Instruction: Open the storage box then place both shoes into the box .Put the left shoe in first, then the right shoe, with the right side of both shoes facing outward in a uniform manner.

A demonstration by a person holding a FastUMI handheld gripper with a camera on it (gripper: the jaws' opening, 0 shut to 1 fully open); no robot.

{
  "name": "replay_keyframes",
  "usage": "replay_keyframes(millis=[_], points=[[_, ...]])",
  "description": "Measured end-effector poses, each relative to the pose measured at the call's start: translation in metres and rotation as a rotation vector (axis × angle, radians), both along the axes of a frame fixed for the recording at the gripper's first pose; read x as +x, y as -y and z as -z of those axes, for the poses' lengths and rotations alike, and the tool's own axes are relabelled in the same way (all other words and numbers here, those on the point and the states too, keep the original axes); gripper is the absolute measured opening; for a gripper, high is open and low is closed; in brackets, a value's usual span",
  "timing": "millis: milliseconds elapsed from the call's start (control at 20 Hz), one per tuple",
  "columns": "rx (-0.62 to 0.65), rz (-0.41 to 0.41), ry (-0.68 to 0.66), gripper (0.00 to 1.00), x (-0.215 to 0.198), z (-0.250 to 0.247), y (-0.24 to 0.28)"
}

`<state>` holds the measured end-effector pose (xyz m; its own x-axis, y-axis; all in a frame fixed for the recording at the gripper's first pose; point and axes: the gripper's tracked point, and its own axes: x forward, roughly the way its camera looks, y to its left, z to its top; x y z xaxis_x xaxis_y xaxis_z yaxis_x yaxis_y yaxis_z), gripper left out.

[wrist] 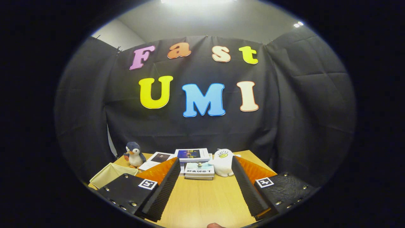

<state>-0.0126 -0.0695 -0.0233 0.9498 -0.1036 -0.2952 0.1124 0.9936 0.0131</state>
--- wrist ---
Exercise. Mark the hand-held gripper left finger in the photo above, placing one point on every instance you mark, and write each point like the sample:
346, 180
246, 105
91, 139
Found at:
163, 193

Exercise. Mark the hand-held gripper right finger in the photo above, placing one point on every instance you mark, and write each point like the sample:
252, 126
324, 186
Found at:
250, 193

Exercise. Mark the beige fabric storage box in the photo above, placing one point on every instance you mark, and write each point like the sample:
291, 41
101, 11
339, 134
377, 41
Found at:
109, 175

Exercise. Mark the white book with portrait cover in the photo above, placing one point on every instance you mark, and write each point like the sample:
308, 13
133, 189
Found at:
156, 158

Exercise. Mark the thick white book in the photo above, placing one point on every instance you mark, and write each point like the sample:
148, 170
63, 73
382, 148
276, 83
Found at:
199, 178

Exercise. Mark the white duck plush toy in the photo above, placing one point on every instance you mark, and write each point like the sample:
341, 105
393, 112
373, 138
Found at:
223, 163

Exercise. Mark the teal cover book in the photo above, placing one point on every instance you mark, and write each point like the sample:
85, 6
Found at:
199, 169

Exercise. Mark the penguin plush toy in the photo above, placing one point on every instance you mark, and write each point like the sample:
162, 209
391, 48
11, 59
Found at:
135, 156

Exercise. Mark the white book with blue picture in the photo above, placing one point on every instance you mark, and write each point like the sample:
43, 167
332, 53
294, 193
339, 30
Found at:
191, 155

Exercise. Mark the small ceiling spotlight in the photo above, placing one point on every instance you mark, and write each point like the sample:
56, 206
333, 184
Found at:
298, 24

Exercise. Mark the large ceiling light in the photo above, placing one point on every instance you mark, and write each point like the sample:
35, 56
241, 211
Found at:
197, 1

